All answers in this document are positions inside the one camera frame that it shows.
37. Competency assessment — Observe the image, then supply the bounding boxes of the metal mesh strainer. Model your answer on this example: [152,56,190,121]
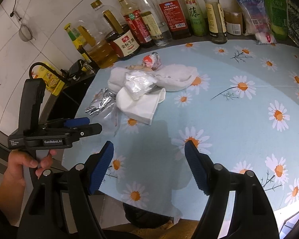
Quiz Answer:
[10,10,36,42]

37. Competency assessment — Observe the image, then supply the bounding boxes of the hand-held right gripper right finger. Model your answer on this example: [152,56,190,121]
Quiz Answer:
[184,140,281,239]

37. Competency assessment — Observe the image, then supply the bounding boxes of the clear yellow cap bottle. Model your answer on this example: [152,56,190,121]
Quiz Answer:
[128,0,173,46]

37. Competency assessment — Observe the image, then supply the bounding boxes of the white tissues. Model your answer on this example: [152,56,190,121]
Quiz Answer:
[110,63,198,94]

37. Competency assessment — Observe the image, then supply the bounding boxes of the yellow label seasoning bottle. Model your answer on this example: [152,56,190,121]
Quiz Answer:
[198,0,228,44]

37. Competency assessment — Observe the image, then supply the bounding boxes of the silver foil wrapper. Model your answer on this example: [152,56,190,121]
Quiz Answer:
[85,88,117,116]

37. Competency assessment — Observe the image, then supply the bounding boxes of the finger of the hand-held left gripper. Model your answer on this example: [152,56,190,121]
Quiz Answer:
[46,123,102,142]
[41,117,90,129]

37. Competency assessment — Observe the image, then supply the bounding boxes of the green plastic packet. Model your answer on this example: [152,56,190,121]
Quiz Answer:
[262,0,289,40]

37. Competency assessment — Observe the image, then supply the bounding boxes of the dark soy sauce jug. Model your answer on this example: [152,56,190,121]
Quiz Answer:
[102,9,141,61]

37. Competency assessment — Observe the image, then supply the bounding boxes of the black trash bin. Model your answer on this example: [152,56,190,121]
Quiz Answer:
[122,202,173,229]

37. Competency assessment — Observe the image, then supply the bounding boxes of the red label vinegar bottle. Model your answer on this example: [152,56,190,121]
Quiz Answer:
[113,0,155,48]

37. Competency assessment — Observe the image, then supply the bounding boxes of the red white crumpled wrapper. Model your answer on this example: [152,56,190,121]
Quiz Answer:
[142,51,162,71]

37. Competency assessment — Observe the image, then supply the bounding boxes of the person's left hand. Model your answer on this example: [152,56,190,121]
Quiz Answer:
[2,149,58,192]

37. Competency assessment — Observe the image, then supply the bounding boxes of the green label oil bottle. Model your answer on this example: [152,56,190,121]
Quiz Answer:
[177,0,208,36]

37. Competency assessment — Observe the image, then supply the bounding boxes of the daisy-print blue tablecloth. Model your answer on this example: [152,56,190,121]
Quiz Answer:
[62,38,299,217]

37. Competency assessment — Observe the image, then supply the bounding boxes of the small green label bottle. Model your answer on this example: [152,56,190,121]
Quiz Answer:
[63,23,91,63]

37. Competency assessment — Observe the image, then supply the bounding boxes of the black kitchen tool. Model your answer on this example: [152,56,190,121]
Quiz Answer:
[66,59,96,81]

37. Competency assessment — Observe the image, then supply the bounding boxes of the small white red packet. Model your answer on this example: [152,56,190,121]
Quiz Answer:
[255,31,277,45]

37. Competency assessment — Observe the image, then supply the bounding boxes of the clear plastic wrap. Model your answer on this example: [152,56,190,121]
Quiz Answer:
[125,70,156,100]

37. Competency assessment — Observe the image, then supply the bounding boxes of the small brown jar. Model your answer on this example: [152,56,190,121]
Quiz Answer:
[223,7,245,36]

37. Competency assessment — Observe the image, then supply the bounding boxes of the dark sauce bottle red label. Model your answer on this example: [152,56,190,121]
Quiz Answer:
[152,0,192,40]

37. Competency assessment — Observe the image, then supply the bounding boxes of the yellow box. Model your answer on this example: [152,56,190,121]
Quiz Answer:
[31,62,65,96]

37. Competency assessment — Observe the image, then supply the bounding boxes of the blue white plastic packet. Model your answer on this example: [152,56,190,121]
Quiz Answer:
[235,0,272,36]

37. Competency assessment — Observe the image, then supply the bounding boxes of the person's left forearm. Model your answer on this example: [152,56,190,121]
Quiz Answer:
[0,179,25,239]

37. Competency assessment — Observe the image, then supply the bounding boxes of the white paper tissue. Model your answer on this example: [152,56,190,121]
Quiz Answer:
[116,87,166,125]

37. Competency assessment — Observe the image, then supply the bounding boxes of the black patterned crate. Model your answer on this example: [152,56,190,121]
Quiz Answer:
[285,0,299,50]

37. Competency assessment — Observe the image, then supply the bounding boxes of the yellow garment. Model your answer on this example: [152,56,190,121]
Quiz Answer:
[162,220,202,239]

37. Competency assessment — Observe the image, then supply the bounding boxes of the clear plastic bag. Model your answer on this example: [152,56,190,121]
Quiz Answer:
[95,105,122,136]

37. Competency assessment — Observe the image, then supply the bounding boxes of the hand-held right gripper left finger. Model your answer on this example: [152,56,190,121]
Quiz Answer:
[16,141,114,239]

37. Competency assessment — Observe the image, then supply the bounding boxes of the black curved handle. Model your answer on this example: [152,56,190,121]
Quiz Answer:
[29,62,68,82]

